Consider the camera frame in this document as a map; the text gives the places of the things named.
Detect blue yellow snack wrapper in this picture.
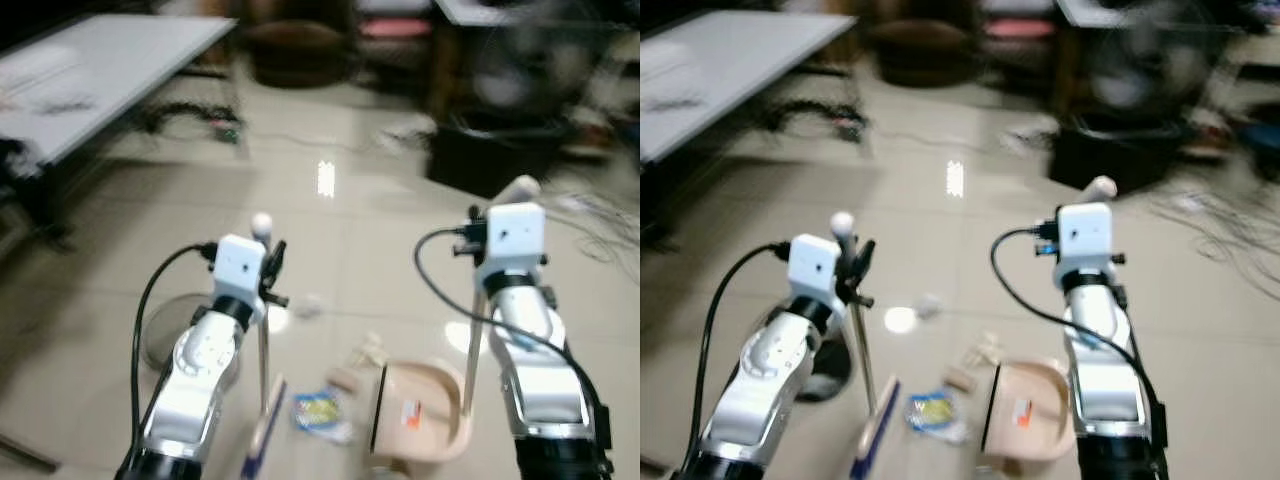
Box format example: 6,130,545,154
291,388,354,445
905,388,969,445

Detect tangled floor cables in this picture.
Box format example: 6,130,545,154
1148,186,1280,273
556,192,641,265

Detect beige crumpled paper scraps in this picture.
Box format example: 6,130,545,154
944,332,1007,393
328,334,389,393

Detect black floor fan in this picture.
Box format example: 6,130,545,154
426,15,586,199
1046,12,1199,197

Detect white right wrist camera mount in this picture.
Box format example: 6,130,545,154
1055,202,1115,273
478,203,547,279

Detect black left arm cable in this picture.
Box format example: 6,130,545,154
128,242,218,453
703,242,792,449

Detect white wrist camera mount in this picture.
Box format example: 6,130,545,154
478,203,547,279
213,235,267,303
1055,202,1115,273
787,234,841,301

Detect black power strip with cables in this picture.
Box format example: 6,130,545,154
762,96,873,147
138,98,248,149

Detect beige long-handled dustpan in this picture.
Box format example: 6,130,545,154
368,176,542,473
980,176,1118,463

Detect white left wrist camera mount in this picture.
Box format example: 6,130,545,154
213,235,267,303
787,234,841,301

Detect round grey floor bin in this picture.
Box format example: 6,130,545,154
796,338,854,403
140,292,243,393

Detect brown chair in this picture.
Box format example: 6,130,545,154
244,18,351,89
868,18,979,89

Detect white table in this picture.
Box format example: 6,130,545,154
640,9,859,164
0,13,239,169

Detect pink cushioned stool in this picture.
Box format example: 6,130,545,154
984,12,1057,43
358,12,433,43

